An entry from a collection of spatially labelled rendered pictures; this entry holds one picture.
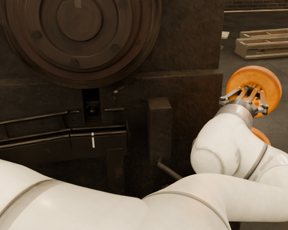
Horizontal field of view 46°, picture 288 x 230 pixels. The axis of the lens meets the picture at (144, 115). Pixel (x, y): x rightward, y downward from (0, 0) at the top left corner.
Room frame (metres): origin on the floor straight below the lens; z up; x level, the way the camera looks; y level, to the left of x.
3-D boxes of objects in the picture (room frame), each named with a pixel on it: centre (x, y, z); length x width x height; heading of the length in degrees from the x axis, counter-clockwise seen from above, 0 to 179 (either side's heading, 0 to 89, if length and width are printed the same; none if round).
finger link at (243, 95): (0.83, -0.27, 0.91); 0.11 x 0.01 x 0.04; 153
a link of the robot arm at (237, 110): (0.70, -0.21, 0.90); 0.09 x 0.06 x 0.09; 62
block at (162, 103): (1.06, -0.05, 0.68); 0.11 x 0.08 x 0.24; 6
